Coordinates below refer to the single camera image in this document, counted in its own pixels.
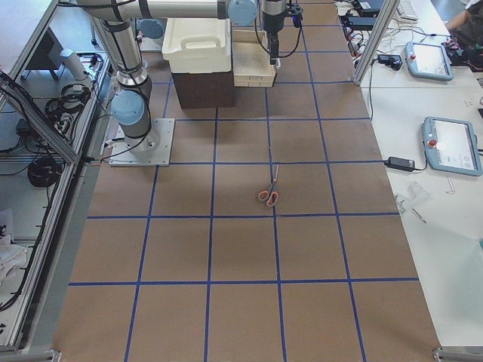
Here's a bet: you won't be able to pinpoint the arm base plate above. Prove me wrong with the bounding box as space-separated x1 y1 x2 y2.
107 118 175 167

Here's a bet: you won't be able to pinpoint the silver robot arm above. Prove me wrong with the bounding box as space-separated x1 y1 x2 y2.
74 1 303 89

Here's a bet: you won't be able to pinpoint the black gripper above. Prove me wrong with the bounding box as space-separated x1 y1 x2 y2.
261 0 303 65

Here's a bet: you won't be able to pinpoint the teach pendant far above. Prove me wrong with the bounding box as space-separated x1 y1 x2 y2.
405 41 454 81

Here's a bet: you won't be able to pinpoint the teach pendant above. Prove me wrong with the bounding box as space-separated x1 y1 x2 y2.
422 116 482 176
405 41 454 81

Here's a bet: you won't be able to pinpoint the black power adapter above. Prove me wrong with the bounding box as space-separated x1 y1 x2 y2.
384 156 416 172

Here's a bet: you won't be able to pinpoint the wooden drawer with white handle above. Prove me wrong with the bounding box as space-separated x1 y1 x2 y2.
232 29 276 87

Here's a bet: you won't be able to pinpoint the teach pendant near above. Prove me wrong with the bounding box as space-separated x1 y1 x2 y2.
422 116 482 176

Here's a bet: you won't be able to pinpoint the orange grey scissors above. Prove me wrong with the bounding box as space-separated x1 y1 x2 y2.
257 165 279 207

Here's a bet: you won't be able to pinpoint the dark brown wooden cabinet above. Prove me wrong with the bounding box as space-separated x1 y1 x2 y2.
172 71 235 109

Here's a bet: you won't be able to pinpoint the aluminium frame post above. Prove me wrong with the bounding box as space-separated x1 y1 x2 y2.
352 0 399 86

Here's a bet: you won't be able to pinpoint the brown paper table mat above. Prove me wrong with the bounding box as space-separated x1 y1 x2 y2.
53 1 438 361

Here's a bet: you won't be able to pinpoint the white plastic storage box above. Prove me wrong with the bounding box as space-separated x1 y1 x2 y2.
162 18 232 74

